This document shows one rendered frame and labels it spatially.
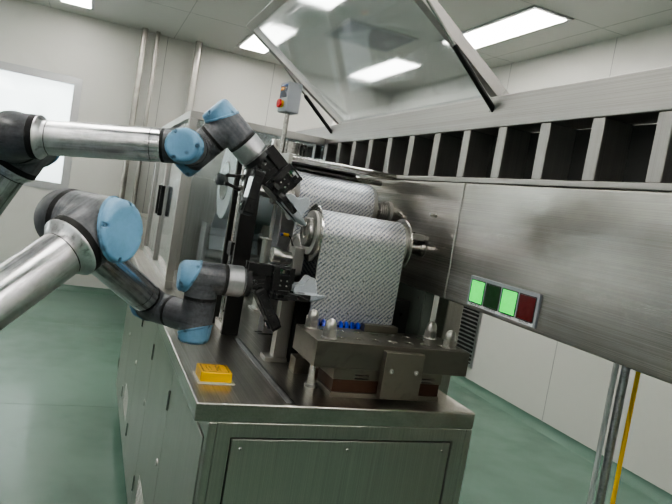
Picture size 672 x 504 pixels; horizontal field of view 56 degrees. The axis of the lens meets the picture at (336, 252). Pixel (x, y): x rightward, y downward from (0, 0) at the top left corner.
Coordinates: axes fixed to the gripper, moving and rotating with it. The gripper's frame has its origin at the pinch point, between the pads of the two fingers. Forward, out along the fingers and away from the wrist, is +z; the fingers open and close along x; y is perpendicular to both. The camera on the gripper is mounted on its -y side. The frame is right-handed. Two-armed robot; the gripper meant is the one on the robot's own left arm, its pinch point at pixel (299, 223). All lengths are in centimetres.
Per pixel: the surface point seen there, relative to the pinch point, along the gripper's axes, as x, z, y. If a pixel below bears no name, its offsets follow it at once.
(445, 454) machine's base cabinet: -31, 57, -14
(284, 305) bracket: 2.6, 14.4, -16.5
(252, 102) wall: 551, 11, 148
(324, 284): -5.4, 14.7, -6.1
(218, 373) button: -18.5, 7.7, -38.7
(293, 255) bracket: 2.4, 6.0, -6.2
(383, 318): -5.4, 33.2, 0.0
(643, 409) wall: 117, 260, 109
